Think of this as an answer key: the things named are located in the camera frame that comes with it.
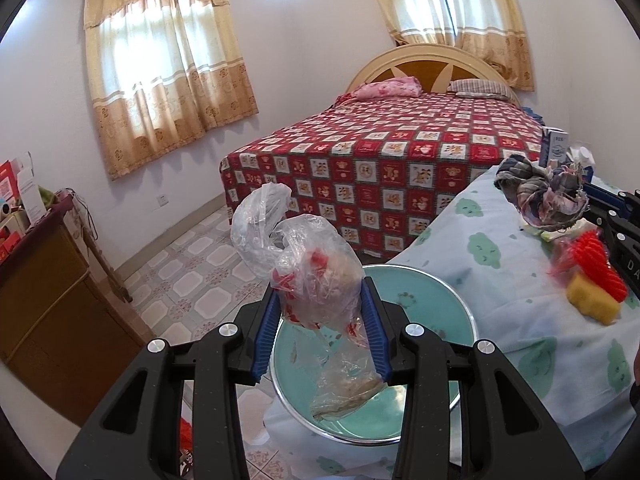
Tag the yellow sponge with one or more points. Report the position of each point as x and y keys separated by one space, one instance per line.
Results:
x=592 y=300

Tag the white tall milk carton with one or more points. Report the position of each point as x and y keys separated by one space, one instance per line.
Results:
x=554 y=145

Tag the wall power socket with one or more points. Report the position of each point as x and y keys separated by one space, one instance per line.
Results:
x=162 y=200

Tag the pink pillow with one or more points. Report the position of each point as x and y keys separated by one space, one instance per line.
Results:
x=405 y=87

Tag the red patterned bed cover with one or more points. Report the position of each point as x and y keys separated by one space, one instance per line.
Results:
x=382 y=170

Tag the right beige curtain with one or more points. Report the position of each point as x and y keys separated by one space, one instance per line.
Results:
x=492 y=30

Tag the striped pillow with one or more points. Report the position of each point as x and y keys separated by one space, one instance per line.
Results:
x=481 y=86

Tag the cloud print tablecloth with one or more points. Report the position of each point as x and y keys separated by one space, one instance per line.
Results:
x=475 y=272

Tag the blue small milk carton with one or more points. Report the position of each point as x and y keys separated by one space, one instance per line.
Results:
x=582 y=156

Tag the plaid cloth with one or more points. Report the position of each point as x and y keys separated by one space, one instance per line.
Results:
x=548 y=199

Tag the brown wooden cabinet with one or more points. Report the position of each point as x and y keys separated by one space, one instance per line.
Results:
x=60 y=336

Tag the beige curtain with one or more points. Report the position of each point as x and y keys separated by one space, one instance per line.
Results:
x=161 y=73
x=492 y=30

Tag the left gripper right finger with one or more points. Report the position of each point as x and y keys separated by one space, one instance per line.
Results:
x=468 y=412

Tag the red boxes on cabinet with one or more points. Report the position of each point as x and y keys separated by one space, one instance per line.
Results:
x=22 y=205

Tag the red plastic bag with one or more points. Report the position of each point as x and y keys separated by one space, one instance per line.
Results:
x=587 y=254

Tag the red bag on floor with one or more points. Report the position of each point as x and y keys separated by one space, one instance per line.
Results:
x=185 y=447

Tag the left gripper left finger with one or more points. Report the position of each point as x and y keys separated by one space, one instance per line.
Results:
x=134 y=432

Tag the clear plastic bag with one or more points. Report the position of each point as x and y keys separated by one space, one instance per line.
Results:
x=318 y=279

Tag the left beige curtain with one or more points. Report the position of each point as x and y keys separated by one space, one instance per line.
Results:
x=161 y=73

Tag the cream wooden headboard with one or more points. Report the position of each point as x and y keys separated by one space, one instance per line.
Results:
x=434 y=65

